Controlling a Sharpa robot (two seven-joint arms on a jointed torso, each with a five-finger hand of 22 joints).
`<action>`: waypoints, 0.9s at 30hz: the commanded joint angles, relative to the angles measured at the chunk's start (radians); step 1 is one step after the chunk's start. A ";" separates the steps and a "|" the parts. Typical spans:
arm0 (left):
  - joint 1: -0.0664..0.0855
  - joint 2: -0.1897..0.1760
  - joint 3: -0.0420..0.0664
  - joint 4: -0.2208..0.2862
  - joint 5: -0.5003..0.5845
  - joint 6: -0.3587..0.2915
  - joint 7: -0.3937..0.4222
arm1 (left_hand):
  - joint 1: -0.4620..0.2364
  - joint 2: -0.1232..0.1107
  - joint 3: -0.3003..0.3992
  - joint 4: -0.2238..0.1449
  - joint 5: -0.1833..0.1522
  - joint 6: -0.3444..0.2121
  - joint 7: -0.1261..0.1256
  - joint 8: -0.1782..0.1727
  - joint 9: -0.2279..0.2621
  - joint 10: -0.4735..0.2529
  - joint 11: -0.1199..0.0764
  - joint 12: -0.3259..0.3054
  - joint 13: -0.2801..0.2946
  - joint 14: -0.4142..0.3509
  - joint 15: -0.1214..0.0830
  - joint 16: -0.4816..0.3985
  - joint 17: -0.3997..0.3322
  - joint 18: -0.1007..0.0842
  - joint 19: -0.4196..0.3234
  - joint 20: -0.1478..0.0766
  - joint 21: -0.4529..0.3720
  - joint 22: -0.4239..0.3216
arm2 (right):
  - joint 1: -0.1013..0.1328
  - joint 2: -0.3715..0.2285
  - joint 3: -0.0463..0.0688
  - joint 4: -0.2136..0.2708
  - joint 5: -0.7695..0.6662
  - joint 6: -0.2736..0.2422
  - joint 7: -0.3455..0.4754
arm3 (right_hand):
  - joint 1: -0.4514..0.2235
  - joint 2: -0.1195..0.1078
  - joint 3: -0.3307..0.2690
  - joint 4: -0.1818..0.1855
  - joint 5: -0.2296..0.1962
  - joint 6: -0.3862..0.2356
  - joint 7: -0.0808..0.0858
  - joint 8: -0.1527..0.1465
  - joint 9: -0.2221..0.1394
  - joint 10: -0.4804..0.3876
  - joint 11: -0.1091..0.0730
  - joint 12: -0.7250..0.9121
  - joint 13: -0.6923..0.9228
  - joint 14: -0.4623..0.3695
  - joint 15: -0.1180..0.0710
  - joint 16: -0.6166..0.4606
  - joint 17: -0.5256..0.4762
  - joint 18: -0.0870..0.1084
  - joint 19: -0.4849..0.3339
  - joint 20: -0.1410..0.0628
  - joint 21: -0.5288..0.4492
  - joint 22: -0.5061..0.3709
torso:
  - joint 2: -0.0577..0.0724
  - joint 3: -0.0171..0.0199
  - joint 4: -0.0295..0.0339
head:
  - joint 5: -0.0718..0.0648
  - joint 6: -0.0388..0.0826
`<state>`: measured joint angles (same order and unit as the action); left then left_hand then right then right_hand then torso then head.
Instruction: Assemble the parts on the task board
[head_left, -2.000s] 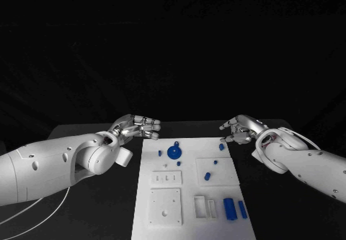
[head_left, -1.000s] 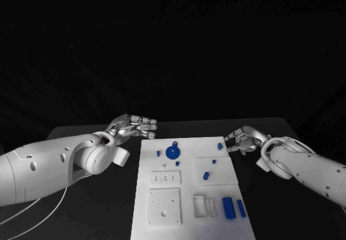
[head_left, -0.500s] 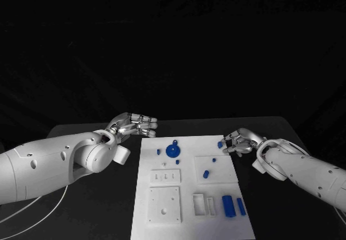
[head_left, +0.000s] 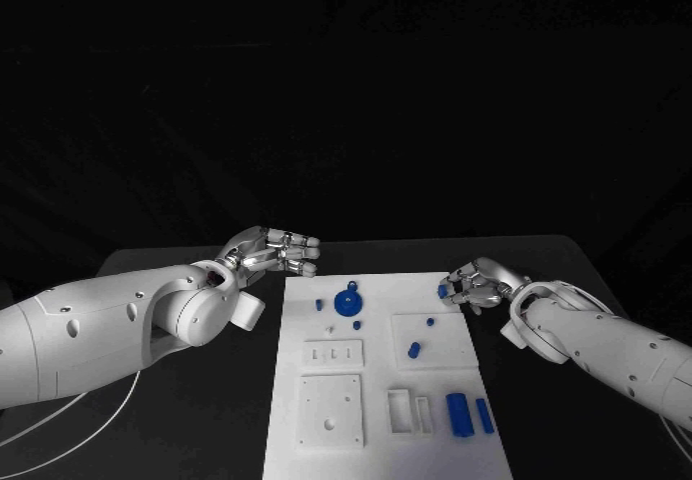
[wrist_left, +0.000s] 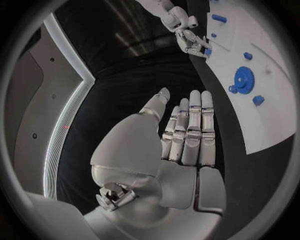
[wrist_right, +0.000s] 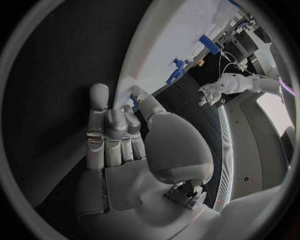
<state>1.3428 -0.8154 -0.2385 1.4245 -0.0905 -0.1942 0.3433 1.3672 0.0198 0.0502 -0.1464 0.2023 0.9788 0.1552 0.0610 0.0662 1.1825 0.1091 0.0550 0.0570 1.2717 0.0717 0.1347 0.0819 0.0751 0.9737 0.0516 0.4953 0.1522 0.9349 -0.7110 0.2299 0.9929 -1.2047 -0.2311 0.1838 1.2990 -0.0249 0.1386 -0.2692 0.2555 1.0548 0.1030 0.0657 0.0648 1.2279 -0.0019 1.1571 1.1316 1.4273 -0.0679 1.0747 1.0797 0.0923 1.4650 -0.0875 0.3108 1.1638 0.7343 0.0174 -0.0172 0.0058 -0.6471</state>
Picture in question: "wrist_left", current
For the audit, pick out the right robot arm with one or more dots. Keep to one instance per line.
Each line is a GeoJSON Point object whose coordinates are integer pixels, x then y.
{"type": "Point", "coordinates": [172, 16]}

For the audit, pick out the blue gear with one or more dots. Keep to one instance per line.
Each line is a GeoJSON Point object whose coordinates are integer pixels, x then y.
{"type": "Point", "coordinates": [243, 78]}

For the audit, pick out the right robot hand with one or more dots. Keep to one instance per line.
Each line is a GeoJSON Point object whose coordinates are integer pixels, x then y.
{"type": "Point", "coordinates": [191, 44]}

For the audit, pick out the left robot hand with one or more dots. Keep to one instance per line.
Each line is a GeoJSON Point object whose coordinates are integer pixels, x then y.
{"type": "Point", "coordinates": [145, 150]}

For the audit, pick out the blue long cylinder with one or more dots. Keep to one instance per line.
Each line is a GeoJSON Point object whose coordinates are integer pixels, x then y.
{"type": "Point", "coordinates": [219, 18]}

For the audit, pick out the small blue peg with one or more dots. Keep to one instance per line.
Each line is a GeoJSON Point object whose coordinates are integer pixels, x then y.
{"type": "Point", "coordinates": [213, 35]}

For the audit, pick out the blue plug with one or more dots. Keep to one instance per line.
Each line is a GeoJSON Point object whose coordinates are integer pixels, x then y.
{"type": "Point", "coordinates": [208, 52]}
{"type": "Point", "coordinates": [258, 100]}

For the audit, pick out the white task board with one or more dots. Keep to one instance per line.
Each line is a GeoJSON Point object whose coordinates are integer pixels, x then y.
{"type": "Point", "coordinates": [269, 116]}

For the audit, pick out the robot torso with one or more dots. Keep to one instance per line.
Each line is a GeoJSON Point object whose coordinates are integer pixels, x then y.
{"type": "Point", "coordinates": [58, 84]}

